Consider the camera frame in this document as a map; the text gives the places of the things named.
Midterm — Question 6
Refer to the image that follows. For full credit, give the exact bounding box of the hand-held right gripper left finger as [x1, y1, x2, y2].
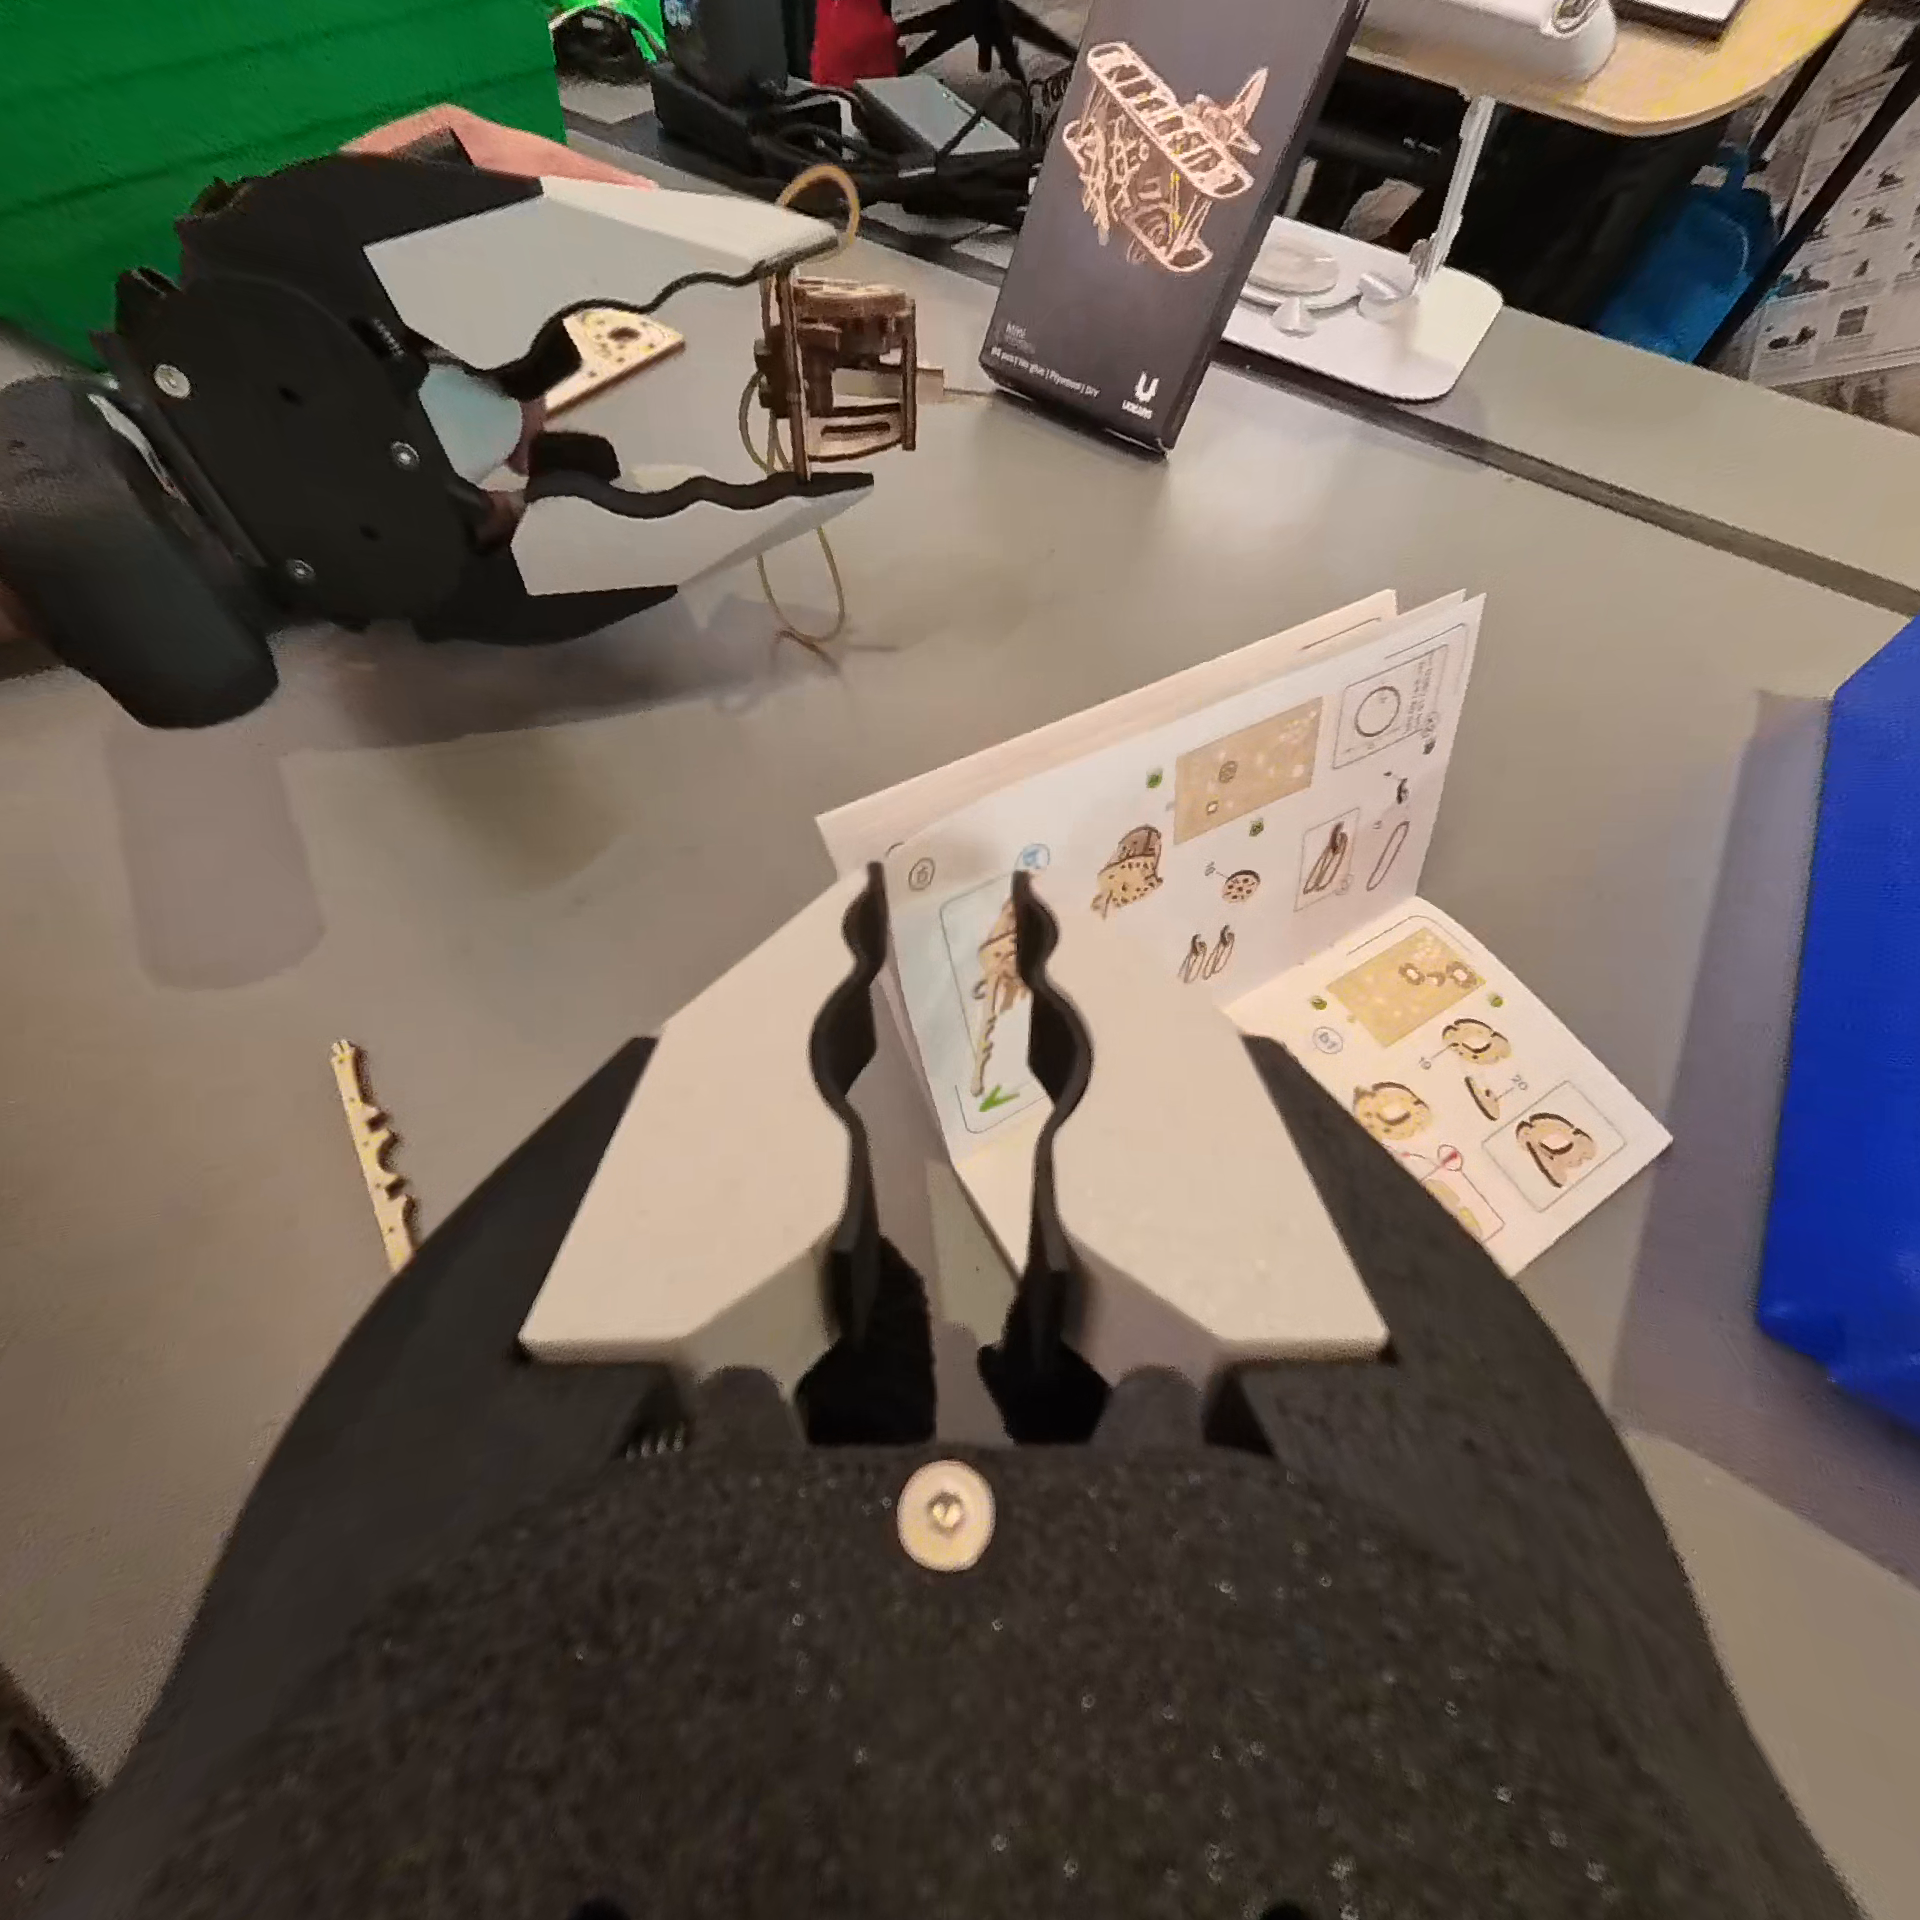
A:
[516, 865, 934, 1444]

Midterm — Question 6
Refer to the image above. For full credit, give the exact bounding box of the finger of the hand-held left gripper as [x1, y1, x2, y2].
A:
[366, 173, 840, 407]
[508, 431, 877, 596]

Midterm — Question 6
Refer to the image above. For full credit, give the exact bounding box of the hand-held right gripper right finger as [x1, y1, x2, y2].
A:
[977, 866, 1392, 1444]

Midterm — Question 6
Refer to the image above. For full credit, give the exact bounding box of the small wooden model assembly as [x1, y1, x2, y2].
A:
[745, 273, 951, 485]

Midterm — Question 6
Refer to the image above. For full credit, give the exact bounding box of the long notched wooden strip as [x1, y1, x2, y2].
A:
[326, 1039, 423, 1274]

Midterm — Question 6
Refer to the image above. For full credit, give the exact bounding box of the illustrated instruction booklet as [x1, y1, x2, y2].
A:
[813, 590, 1677, 1279]

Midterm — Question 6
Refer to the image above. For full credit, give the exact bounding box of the person's left hand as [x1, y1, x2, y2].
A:
[343, 114, 655, 191]

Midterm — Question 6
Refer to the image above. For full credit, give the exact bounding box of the flat wooden part with holes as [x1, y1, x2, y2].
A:
[539, 307, 688, 419]

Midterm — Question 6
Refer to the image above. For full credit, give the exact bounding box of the tan rubber band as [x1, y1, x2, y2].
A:
[753, 487, 855, 655]
[774, 159, 865, 283]

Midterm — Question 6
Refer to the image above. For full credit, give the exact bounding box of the black power adapter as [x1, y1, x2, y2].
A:
[648, 0, 853, 169]

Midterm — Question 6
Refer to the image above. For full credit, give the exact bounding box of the green cloth backdrop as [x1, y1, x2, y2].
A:
[0, 0, 569, 373]

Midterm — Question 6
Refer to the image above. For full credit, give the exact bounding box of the grey power adapter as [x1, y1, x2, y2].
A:
[853, 76, 1024, 167]

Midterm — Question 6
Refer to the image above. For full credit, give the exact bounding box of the black box with airplane picture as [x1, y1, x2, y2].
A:
[977, 0, 1369, 454]

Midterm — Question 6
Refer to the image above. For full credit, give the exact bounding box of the blue plastic box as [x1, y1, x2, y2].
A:
[1751, 612, 1920, 1438]

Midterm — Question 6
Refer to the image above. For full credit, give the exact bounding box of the white desk lamp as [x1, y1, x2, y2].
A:
[1219, 0, 1624, 407]

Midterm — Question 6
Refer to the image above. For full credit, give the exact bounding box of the blue bag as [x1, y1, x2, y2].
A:
[1590, 146, 1783, 365]

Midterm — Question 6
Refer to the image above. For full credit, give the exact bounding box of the round wooden table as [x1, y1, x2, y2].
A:
[1345, 0, 1829, 139]

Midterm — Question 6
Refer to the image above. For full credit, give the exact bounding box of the printed paper sheet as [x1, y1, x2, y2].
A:
[1743, 0, 1920, 431]

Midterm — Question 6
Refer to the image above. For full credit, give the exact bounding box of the bundle of black cables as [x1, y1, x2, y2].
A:
[750, 89, 1052, 243]

